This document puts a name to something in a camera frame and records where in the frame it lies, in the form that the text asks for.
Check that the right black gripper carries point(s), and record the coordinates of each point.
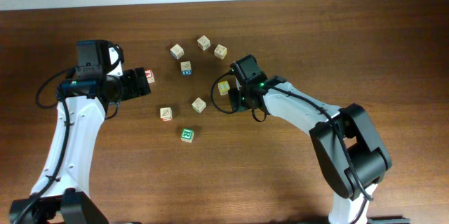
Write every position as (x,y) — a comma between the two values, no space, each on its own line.
(238,104)

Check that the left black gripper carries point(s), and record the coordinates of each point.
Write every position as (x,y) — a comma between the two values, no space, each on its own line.
(139,83)

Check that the yellow letter wooden block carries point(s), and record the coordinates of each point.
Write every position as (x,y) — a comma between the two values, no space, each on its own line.
(223,87)

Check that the leaf picture wooden block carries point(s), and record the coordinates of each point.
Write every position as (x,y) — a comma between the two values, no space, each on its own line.
(166,114)

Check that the green sided picture block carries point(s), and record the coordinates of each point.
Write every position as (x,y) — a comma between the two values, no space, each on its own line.
(199,105)

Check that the green letter R block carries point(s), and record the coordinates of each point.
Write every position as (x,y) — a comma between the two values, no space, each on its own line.
(187,135)

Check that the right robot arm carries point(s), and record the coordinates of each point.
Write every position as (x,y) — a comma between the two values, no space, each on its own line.
(351,154)

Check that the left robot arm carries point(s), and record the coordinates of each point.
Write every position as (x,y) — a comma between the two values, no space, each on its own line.
(83,98)

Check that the red letter A block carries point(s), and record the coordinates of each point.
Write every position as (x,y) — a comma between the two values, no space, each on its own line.
(150,76)

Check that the animal picture wooden block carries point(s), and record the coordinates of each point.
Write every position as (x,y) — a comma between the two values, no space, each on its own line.
(220,51)

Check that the blue sided wooden block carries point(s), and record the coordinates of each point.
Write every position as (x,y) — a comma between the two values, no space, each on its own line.
(177,51)

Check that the number four blue block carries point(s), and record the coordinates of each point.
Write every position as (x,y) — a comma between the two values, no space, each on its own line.
(186,68)

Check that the red sided wooden block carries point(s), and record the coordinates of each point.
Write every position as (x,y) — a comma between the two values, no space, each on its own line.
(203,43)

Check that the black base bracket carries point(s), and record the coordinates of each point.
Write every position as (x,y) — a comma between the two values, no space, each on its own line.
(400,220)

